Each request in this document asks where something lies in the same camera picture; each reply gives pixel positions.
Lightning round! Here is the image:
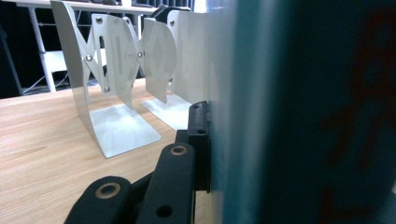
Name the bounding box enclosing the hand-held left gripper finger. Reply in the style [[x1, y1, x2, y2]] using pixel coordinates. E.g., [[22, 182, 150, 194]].
[[186, 100, 213, 193]]

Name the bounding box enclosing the metal expandable book stand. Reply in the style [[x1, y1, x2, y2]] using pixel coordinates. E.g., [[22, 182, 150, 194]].
[[49, 0, 233, 160]]

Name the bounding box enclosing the colourful picture book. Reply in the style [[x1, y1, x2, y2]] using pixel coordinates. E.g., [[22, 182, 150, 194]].
[[206, 0, 396, 224]]

